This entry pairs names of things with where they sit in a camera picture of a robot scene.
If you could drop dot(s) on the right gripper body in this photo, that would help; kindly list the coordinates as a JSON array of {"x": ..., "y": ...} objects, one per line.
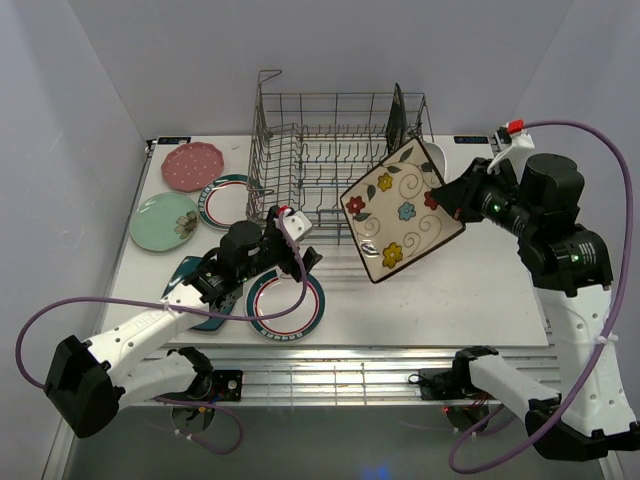
[{"x": 485, "y": 194}]

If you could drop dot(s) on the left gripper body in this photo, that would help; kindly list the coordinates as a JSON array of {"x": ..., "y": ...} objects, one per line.
[{"x": 275, "y": 252}]

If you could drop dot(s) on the white oval plate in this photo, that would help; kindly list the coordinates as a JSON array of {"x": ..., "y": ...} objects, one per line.
[{"x": 438, "y": 157}]

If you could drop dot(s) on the beige floral square plate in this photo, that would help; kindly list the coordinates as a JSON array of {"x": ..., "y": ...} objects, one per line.
[{"x": 391, "y": 213}]

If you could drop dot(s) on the black floral square plate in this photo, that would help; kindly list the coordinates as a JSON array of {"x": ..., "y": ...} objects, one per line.
[{"x": 396, "y": 126}]

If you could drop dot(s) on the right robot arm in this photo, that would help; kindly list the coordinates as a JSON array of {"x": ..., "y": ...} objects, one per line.
[{"x": 589, "y": 416}]

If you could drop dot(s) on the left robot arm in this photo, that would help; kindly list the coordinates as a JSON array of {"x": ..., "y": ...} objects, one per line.
[{"x": 90, "y": 381}]

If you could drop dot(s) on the right corner logo sticker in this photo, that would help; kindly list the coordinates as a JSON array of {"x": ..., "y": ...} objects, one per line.
[{"x": 471, "y": 139}]

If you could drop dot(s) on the corner logo sticker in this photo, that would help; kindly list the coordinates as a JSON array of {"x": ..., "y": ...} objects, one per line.
[
  {"x": 174, "y": 140},
  {"x": 471, "y": 139}
]

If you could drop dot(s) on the striped rim plate rear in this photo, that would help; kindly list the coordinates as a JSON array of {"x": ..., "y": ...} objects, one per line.
[{"x": 223, "y": 202}]

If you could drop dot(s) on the teal square plate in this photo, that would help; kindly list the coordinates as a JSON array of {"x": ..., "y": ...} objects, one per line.
[{"x": 194, "y": 284}]

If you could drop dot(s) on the mint green plate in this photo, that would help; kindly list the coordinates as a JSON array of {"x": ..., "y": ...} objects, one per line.
[{"x": 164, "y": 222}]

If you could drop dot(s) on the pink dotted plate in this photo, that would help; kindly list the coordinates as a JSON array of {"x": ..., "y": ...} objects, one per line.
[{"x": 191, "y": 167}]

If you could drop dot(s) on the left corner logo sticker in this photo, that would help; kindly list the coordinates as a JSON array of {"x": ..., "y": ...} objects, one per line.
[{"x": 174, "y": 140}]

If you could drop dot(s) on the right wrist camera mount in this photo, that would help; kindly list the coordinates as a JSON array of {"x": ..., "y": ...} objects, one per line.
[{"x": 519, "y": 147}]

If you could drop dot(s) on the grey wire dish rack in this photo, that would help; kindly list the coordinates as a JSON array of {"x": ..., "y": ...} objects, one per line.
[{"x": 308, "y": 148}]

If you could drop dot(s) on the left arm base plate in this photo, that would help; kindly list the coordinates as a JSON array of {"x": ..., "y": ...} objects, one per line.
[{"x": 226, "y": 385}]

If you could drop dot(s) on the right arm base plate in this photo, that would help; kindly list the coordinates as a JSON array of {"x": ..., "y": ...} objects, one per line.
[{"x": 442, "y": 384}]

